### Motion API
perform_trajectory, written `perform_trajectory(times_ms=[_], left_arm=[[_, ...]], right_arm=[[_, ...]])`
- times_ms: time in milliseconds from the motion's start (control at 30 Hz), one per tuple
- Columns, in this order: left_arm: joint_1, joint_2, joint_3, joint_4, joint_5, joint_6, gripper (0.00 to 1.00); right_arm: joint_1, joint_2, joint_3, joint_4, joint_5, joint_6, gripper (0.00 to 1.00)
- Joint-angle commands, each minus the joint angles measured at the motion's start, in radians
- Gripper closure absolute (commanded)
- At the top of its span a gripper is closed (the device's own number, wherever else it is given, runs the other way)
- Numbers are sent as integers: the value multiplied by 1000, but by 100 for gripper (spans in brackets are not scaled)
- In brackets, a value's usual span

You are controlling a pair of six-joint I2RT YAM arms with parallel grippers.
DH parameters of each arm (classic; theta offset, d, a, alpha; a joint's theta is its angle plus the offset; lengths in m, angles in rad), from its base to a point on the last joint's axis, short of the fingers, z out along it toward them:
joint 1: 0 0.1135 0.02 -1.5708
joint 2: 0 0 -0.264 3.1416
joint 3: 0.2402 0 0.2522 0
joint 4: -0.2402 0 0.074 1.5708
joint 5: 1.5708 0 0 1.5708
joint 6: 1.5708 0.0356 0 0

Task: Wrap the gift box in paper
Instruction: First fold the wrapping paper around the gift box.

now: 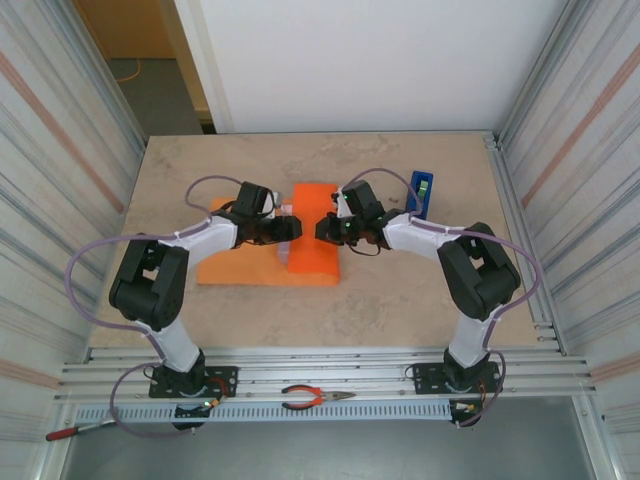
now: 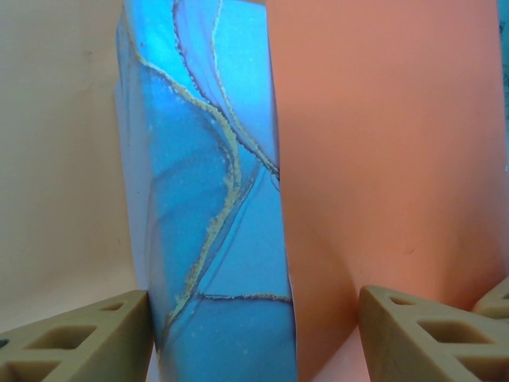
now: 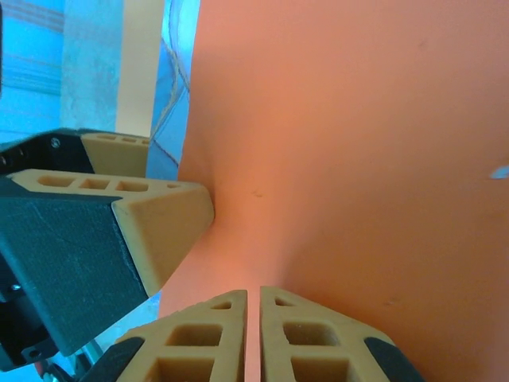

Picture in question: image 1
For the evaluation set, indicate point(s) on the orange wrapping paper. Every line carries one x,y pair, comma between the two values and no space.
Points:
315,250

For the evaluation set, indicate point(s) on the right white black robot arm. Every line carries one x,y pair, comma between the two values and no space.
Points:
480,280

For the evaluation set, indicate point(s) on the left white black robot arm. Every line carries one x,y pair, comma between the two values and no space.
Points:
150,290

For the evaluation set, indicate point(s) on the blue tape dispenser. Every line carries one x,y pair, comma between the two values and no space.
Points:
425,200

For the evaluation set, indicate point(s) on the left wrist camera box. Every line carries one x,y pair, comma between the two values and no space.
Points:
276,204

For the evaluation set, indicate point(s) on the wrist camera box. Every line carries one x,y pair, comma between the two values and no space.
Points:
340,196
276,204

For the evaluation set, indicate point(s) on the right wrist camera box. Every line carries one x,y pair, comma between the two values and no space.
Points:
340,196

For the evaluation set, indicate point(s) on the aluminium rail frame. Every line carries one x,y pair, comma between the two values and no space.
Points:
325,372

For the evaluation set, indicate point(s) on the aluminium side rail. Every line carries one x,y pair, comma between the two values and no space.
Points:
500,165

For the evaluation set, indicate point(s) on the white door frame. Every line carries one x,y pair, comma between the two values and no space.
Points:
200,65

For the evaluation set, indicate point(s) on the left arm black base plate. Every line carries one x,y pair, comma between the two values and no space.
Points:
225,375

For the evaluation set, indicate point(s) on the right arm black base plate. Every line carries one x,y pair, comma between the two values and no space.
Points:
425,377

